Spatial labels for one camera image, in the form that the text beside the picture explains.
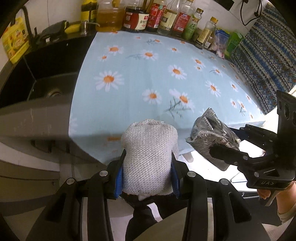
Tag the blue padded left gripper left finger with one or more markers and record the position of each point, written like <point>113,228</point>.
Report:
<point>119,176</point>

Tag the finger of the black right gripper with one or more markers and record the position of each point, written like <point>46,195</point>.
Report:
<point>260,137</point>
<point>220,153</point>

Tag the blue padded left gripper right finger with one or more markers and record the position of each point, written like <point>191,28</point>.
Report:
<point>175,180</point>

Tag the silver foil wrapper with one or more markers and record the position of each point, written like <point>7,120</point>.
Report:
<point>207,131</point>

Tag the white knitted rag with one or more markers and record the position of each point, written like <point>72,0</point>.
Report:
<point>149,146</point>

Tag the person's right forearm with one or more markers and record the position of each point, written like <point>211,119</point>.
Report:
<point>286,203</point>

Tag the black kitchen sink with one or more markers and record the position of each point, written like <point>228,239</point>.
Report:
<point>50,70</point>

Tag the person's right hand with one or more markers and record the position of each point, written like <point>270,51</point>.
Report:
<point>264,194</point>

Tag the blue patterned cloth cover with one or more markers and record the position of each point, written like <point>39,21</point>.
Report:
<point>266,58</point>

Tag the green carton box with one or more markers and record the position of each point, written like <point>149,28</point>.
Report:
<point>233,41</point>

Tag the blue daisy tablecloth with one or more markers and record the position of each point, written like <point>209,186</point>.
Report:
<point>126,78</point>

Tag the blue white plastic packet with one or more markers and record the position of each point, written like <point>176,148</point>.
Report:
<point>219,43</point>

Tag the small dark sesame oil bottle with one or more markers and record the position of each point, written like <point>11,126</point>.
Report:
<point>209,28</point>

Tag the green label pepper oil bottle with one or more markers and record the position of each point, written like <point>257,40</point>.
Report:
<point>192,24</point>

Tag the white vinegar bottle yellow cap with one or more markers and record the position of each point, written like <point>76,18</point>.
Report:
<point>168,17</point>

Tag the red label clear bottle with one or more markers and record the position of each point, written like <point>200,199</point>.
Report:
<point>183,18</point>

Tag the red label soy sauce bottle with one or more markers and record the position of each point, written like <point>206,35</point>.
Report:
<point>156,11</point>

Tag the large soy sauce jug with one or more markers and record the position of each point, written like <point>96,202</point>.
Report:
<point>136,16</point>

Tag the yellow sponge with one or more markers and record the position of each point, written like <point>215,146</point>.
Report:
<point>73,28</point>

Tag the chrome soap dispenser pump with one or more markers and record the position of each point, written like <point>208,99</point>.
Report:
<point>85,27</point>

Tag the black dish cloth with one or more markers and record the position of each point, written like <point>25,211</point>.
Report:
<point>54,32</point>

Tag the black curved faucet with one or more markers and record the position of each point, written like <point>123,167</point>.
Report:
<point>32,37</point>

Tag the large cooking oil jug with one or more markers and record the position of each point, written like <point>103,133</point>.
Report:
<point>110,16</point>

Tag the yellow dish soap bottle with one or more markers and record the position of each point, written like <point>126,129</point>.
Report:
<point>15,40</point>

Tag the green yellow sauce bottle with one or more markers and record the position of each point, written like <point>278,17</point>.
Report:
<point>88,11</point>

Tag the black wall socket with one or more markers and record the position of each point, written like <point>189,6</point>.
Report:
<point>227,4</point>

